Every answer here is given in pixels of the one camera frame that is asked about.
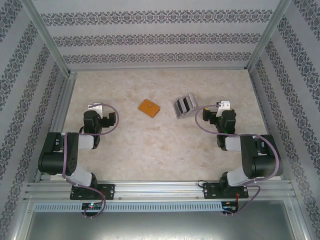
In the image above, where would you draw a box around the clear acrylic card box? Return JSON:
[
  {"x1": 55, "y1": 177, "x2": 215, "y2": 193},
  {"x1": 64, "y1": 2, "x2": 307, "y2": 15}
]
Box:
[{"x1": 172, "y1": 93, "x2": 199, "y2": 119}]

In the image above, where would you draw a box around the orange card holder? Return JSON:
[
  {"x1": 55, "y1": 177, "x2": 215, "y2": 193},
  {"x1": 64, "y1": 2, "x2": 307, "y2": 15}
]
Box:
[{"x1": 137, "y1": 98, "x2": 161, "y2": 119}]

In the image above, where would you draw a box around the grey metal sheet panel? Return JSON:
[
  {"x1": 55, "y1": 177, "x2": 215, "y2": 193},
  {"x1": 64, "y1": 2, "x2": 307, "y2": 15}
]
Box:
[{"x1": 24, "y1": 211, "x2": 299, "y2": 240}]

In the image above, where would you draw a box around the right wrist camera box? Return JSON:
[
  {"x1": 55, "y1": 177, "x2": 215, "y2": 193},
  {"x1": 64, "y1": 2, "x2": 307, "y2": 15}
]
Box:
[{"x1": 216, "y1": 100, "x2": 232, "y2": 117}]

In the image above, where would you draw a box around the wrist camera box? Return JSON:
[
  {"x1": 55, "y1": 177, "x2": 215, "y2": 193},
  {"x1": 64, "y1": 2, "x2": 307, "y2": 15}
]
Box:
[
  {"x1": 216, "y1": 100, "x2": 232, "y2": 117},
  {"x1": 88, "y1": 102, "x2": 105, "y2": 117}
]

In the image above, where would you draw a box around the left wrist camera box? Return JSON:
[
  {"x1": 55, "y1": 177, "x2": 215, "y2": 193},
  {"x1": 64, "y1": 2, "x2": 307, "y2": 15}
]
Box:
[{"x1": 88, "y1": 102, "x2": 105, "y2": 117}]

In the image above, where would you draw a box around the aluminium side rail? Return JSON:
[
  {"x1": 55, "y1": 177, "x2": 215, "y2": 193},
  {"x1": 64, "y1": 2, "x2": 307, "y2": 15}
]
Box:
[{"x1": 34, "y1": 71, "x2": 79, "y2": 182}]

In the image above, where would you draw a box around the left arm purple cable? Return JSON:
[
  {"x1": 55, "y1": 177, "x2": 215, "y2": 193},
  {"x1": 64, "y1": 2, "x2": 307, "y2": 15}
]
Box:
[{"x1": 62, "y1": 102, "x2": 120, "y2": 220}]

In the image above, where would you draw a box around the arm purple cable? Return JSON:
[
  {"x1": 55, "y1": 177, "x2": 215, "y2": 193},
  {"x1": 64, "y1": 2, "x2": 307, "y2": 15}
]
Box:
[
  {"x1": 62, "y1": 102, "x2": 120, "y2": 220},
  {"x1": 194, "y1": 103, "x2": 281, "y2": 217}
]

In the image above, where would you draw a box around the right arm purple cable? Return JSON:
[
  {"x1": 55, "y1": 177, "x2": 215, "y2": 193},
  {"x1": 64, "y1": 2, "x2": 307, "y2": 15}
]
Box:
[{"x1": 194, "y1": 103, "x2": 281, "y2": 217}]

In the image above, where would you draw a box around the aluminium back frame bar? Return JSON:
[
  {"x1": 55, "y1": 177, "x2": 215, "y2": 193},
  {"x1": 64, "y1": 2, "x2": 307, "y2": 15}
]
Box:
[{"x1": 67, "y1": 66, "x2": 250, "y2": 74}]

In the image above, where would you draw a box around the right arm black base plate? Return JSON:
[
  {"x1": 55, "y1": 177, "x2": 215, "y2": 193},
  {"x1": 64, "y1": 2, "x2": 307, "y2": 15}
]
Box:
[{"x1": 202, "y1": 182, "x2": 250, "y2": 200}]

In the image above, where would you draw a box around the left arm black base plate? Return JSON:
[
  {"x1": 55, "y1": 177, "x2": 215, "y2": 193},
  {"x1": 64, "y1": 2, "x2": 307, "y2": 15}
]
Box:
[{"x1": 69, "y1": 183, "x2": 117, "y2": 201}]

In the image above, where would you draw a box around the right aluminium frame post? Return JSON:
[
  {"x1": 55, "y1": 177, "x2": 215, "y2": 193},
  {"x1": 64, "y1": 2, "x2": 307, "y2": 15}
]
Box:
[{"x1": 244, "y1": 0, "x2": 293, "y2": 72}]

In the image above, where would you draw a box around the aluminium frame post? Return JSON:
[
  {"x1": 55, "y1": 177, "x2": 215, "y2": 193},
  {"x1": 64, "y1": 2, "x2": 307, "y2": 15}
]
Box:
[
  {"x1": 21, "y1": 0, "x2": 72, "y2": 76},
  {"x1": 244, "y1": 0, "x2": 293, "y2": 72}
]

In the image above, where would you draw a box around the aluminium mounting rail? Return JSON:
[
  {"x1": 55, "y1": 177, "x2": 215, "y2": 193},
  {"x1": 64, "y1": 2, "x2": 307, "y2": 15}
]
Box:
[{"x1": 23, "y1": 181, "x2": 297, "y2": 201}]

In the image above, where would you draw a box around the left aluminium frame post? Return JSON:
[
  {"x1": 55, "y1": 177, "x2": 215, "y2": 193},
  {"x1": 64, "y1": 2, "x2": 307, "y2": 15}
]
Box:
[{"x1": 21, "y1": 0, "x2": 72, "y2": 76}]

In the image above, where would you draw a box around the slotted grey cable duct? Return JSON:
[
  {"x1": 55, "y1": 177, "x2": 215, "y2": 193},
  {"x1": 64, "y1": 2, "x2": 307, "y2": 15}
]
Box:
[{"x1": 33, "y1": 201, "x2": 224, "y2": 212}]

